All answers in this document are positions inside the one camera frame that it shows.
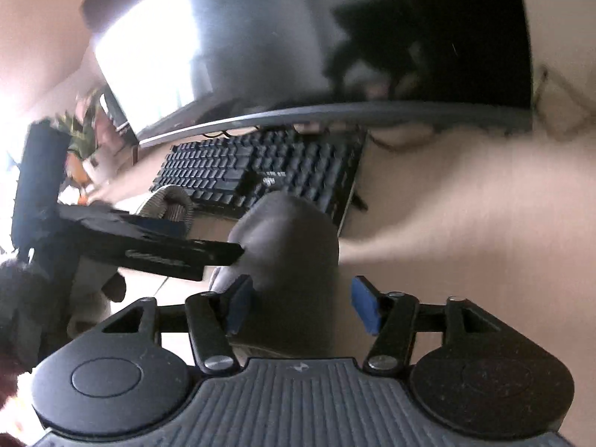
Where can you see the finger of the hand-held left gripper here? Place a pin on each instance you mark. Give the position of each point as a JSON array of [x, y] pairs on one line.
[[223, 252], [163, 227]]

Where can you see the black curved computer monitor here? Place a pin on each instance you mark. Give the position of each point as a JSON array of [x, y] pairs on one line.
[[279, 32]]

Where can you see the black keyboard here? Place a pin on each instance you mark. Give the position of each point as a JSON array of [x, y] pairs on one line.
[[260, 163]]

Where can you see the potted plant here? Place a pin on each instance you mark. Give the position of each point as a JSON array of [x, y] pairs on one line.
[[81, 139]]

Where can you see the dark grey pants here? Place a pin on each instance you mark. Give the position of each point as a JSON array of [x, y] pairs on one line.
[[288, 251]]

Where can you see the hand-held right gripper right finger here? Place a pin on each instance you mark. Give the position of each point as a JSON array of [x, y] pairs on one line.
[[368, 305]]

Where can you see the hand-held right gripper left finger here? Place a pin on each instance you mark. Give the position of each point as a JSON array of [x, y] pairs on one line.
[[240, 307]]

